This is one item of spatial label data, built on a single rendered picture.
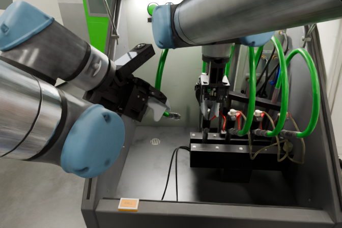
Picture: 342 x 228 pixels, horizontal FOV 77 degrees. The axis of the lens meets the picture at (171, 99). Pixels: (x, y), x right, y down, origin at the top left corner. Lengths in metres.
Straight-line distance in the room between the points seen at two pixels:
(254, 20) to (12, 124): 0.20
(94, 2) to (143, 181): 2.98
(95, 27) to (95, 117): 3.41
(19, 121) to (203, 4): 0.20
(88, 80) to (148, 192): 0.54
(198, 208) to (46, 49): 0.52
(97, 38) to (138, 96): 3.23
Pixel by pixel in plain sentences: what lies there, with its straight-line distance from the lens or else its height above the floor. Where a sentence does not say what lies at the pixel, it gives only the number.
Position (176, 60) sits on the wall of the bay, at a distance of 0.93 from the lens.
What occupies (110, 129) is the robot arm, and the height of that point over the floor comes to 1.35.
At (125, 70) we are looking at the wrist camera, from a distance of 0.43.
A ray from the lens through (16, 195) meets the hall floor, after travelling 2.20.
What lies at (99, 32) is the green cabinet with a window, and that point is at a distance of 3.59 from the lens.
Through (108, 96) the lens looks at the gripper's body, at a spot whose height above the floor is 1.29.
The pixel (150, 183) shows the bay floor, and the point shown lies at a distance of 0.85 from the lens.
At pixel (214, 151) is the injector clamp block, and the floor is 0.98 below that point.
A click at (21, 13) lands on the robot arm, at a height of 1.45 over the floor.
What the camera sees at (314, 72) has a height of 1.28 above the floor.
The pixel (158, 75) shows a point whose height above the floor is 1.29.
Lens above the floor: 1.49
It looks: 30 degrees down
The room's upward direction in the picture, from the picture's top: straight up
